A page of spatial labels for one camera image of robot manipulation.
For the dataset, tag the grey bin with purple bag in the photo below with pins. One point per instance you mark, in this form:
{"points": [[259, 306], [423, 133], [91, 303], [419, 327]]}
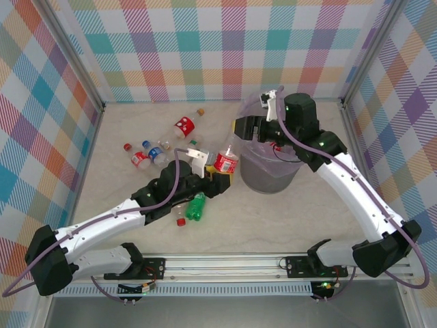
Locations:
{"points": [[249, 107]]}

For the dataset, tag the clear bottle green cap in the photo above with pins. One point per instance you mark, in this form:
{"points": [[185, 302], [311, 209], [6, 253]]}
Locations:
{"points": [[194, 142]]}

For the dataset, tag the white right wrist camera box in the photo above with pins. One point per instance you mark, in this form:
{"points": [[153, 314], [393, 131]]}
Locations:
{"points": [[273, 109]]}

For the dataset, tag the small crumpled clear bottle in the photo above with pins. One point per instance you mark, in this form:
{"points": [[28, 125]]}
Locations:
{"points": [[165, 144]]}

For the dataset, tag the aluminium side rail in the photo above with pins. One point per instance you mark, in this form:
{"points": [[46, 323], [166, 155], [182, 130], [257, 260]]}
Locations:
{"points": [[351, 123], [90, 153]]}

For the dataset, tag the grey metal sheet panel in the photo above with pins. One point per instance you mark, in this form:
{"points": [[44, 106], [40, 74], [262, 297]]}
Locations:
{"points": [[222, 314]]}

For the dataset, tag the red mushroom label bottle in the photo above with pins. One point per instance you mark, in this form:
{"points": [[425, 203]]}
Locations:
{"points": [[182, 125]]}

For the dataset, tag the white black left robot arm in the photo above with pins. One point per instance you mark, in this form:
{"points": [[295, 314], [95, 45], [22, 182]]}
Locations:
{"points": [[102, 225]]}

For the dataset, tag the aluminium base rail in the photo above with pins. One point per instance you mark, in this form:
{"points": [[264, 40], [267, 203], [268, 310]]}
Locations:
{"points": [[222, 264]]}

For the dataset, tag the aluminium frame leg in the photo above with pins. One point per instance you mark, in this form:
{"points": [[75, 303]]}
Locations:
{"points": [[42, 312], [408, 304]]}

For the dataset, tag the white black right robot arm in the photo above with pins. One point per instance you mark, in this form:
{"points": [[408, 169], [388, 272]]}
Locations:
{"points": [[358, 198]]}

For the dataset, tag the green plastic bottle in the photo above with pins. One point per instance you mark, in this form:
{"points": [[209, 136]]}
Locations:
{"points": [[196, 208]]}

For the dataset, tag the black connector board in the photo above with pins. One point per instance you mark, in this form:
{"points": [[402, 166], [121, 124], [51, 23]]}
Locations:
{"points": [[324, 288], [129, 290]]}

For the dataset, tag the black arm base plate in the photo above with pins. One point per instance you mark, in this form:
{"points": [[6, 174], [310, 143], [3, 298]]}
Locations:
{"points": [[295, 268], [158, 261]]}

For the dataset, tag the small bottle blue label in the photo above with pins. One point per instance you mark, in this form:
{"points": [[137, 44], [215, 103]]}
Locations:
{"points": [[156, 154]]}

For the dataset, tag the aluminium frame post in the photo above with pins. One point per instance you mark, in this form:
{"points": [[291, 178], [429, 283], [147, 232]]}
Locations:
{"points": [[73, 56], [371, 51]]}

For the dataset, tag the small bottle red label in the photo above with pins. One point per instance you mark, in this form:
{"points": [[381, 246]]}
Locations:
{"points": [[138, 159]]}

